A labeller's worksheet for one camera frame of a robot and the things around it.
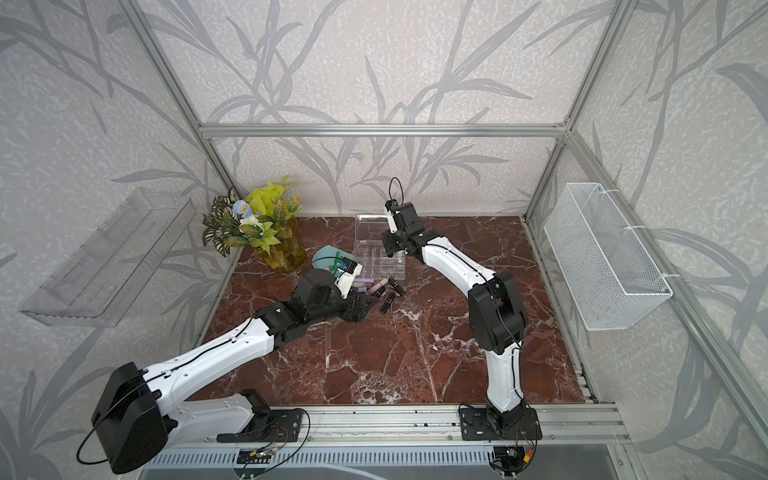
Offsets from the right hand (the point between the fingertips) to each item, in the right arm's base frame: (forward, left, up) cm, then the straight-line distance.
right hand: (390, 233), depth 94 cm
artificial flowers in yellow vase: (+3, +39, +5) cm, 39 cm away
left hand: (-23, +5, +1) cm, 23 cm away
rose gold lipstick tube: (-9, +3, -15) cm, 18 cm away
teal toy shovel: (+3, +23, -17) cm, 29 cm away
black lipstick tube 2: (-16, +1, -16) cm, 23 cm away
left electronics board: (-56, +32, -16) cm, 67 cm away
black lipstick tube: (-10, -2, -15) cm, 19 cm away
